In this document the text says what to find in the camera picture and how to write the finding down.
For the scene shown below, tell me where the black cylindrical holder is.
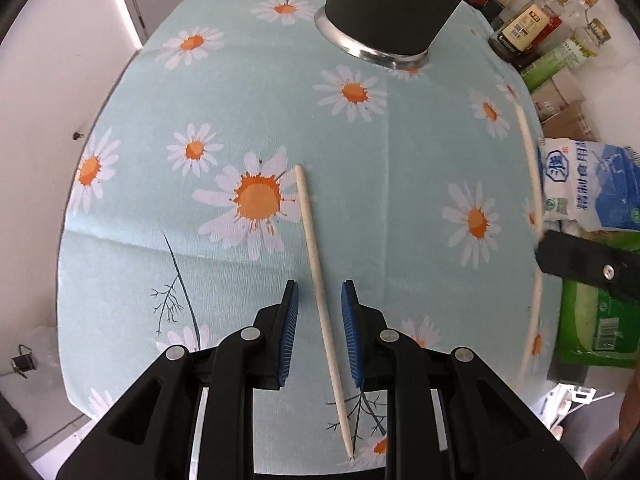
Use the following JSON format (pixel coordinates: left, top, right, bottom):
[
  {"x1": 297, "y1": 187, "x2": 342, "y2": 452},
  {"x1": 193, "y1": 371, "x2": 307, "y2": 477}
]
[{"x1": 314, "y1": 0, "x2": 489, "y2": 70}]

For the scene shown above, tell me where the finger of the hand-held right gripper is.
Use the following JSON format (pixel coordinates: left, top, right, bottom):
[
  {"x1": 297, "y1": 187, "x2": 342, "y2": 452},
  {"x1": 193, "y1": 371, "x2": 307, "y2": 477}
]
[{"x1": 536, "y1": 230, "x2": 640, "y2": 304}]

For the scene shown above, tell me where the person's right forearm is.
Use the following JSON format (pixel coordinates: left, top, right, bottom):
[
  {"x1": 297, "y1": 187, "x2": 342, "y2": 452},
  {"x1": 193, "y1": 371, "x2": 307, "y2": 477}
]
[{"x1": 584, "y1": 387, "x2": 640, "y2": 478}]

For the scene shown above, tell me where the beige carton box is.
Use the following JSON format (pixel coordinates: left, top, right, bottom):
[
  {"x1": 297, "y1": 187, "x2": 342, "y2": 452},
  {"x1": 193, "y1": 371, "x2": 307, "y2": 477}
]
[{"x1": 530, "y1": 72, "x2": 587, "y2": 122}]

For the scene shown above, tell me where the daisy print blue tablecloth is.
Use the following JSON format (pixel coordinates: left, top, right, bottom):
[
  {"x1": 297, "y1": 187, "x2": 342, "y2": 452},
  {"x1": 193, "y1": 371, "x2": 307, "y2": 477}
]
[{"x1": 59, "y1": 0, "x2": 557, "y2": 476}]

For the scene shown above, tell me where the white plastic object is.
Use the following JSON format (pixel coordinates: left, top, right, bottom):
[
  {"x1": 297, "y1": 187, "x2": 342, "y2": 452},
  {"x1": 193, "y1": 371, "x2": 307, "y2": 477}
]
[{"x1": 540, "y1": 385, "x2": 619, "y2": 442}]

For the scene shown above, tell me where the green carton box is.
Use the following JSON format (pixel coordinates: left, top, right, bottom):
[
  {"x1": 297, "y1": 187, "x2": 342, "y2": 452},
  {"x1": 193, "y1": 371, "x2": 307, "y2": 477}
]
[{"x1": 520, "y1": 42, "x2": 599, "y2": 94}]

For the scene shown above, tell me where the brown cardboard box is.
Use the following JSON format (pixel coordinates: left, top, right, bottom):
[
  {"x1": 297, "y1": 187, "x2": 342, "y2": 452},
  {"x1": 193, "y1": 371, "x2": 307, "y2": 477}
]
[{"x1": 542, "y1": 102, "x2": 601, "y2": 142}]

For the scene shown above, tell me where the green plastic package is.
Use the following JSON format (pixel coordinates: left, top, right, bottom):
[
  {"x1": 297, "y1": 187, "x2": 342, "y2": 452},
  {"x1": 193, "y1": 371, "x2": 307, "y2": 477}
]
[{"x1": 552, "y1": 279, "x2": 640, "y2": 369}]

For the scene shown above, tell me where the pale wooden chopstick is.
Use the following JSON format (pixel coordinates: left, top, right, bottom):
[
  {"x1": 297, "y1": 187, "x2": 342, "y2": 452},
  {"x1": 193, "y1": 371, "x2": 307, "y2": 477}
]
[
  {"x1": 293, "y1": 163, "x2": 356, "y2": 462},
  {"x1": 512, "y1": 102, "x2": 549, "y2": 392}
]

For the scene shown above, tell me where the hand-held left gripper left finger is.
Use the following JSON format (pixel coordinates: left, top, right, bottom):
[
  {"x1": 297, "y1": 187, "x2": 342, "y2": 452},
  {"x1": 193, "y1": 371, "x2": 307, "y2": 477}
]
[{"x1": 55, "y1": 280, "x2": 301, "y2": 480}]

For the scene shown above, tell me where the white and blue salt bag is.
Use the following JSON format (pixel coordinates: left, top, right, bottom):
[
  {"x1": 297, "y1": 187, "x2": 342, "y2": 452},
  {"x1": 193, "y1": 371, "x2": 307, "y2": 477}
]
[{"x1": 537, "y1": 137, "x2": 640, "y2": 234}]

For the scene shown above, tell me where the dark sauce bottle yellow label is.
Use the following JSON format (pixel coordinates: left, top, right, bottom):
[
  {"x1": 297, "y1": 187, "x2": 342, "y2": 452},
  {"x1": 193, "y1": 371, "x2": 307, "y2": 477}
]
[{"x1": 492, "y1": 0, "x2": 574, "y2": 57}]

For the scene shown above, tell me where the grey box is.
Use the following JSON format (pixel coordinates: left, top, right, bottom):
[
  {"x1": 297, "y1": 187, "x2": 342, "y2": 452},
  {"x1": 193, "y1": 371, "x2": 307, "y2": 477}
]
[{"x1": 547, "y1": 359, "x2": 592, "y2": 387}]

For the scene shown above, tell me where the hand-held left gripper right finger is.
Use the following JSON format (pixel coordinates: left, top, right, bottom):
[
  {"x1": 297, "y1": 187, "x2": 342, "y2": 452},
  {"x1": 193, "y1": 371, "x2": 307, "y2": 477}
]
[{"x1": 340, "y1": 280, "x2": 586, "y2": 480}]

